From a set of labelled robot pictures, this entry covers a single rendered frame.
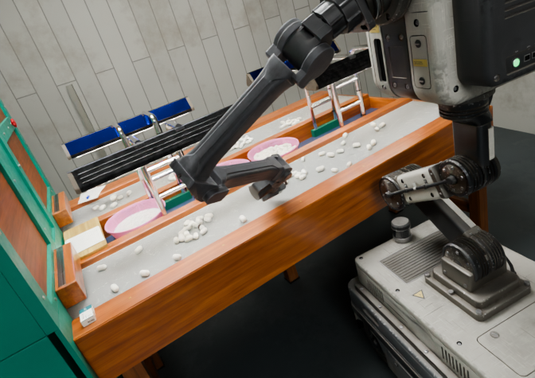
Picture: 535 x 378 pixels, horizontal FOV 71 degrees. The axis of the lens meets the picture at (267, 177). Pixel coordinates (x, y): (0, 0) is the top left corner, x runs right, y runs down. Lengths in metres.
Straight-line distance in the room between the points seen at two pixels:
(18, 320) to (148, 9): 2.49
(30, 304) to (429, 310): 1.07
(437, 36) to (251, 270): 0.86
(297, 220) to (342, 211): 0.20
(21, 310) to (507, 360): 1.18
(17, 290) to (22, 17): 2.39
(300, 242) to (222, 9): 2.32
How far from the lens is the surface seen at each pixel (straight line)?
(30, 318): 1.11
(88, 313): 1.23
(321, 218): 1.35
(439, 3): 0.82
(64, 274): 1.32
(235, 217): 1.42
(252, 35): 3.33
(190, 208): 1.57
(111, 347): 1.24
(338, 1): 0.79
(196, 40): 3.21
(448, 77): 0.84
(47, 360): 1.18
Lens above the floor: 1.41
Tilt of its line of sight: 24 degrees down
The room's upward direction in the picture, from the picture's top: 17 degrees counter-clockwise
